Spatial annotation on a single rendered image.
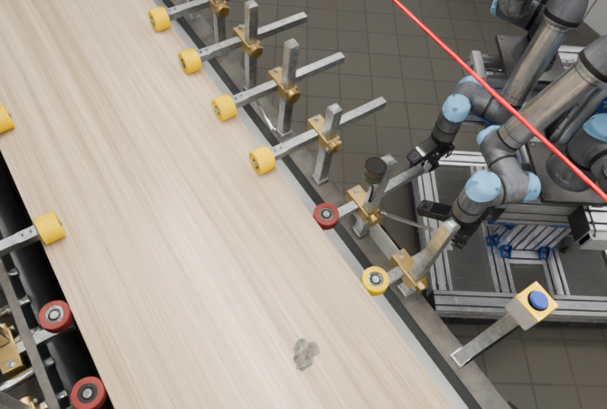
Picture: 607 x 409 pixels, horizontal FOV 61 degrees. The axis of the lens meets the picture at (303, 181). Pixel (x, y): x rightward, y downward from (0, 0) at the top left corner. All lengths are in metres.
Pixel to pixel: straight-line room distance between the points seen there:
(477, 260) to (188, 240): 1.41
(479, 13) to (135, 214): 3.00
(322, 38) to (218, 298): 2.32
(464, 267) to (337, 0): 2.12
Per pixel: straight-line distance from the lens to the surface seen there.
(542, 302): 1.28
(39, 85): 2.01
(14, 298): 1.67
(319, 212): 1.59
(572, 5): 1.54
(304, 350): 1.42
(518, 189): 1.39
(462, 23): 3.86
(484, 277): 2.46
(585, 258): 2.74
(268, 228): 1.56
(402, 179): 1.77
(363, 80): 3.24
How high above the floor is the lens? 2.28
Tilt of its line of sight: 57 degrees down
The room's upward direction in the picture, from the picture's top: 10 degrees clockwise
